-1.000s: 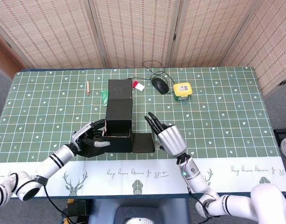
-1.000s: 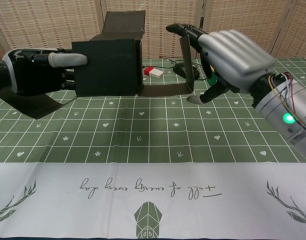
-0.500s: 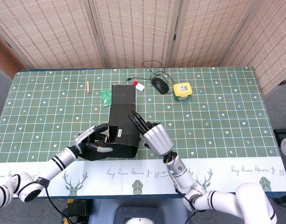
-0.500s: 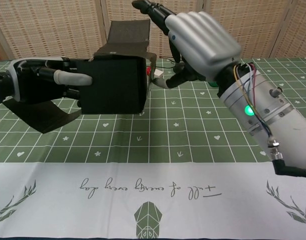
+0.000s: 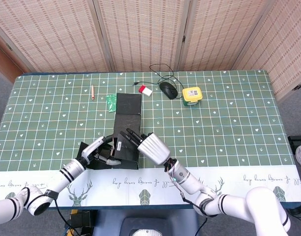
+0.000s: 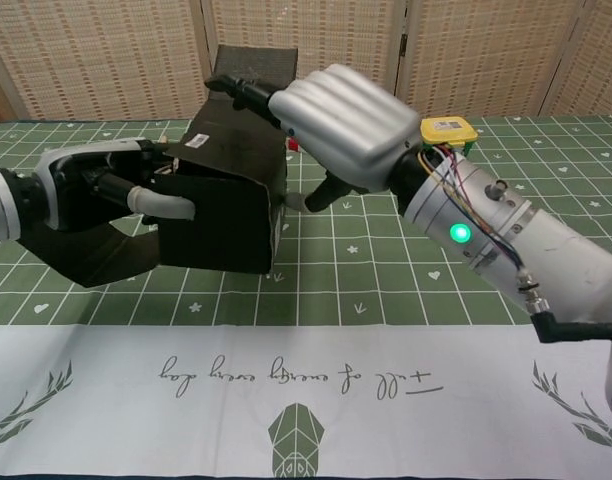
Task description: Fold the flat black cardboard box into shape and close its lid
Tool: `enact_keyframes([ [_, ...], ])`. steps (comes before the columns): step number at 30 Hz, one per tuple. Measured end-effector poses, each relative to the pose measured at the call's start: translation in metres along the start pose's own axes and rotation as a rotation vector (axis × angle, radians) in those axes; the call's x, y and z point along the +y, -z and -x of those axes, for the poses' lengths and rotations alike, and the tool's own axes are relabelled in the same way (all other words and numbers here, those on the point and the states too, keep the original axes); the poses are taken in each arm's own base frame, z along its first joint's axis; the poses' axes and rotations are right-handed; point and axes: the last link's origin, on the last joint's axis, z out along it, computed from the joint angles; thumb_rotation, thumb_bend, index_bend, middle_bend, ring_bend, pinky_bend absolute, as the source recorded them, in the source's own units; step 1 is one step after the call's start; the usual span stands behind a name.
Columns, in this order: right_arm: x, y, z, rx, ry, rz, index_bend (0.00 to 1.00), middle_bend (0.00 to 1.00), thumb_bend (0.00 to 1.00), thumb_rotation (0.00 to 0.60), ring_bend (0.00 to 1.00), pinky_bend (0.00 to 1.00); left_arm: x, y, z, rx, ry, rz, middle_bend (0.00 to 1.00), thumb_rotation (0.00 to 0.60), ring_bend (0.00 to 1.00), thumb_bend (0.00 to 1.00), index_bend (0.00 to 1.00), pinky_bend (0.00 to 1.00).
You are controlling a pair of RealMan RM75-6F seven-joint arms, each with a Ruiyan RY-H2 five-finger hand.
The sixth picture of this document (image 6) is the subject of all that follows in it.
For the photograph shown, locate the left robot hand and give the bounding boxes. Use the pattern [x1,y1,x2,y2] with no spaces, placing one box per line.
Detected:
[33,137,197,234]

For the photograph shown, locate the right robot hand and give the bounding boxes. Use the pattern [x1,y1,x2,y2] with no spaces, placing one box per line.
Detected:
[204,63,421,214]

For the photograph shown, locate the black paper box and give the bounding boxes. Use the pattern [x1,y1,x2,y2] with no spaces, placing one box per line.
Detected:
[15,43,300,289]

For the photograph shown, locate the bamboo folding screen panel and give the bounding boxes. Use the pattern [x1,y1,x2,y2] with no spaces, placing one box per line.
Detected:
[200,0,412,120]
[393,0,595,119]
[0,0,222,121]
[540,0,612,117]

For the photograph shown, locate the yellow-lidded green container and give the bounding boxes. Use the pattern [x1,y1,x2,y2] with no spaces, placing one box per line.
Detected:
[419,116,480,159]

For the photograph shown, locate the green grid tablecloth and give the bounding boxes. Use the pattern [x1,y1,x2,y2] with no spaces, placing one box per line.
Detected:
[0,115,612,480]

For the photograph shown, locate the coloured right wrist wires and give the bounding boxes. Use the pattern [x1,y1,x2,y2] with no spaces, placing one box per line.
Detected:
[416,144,525,274]

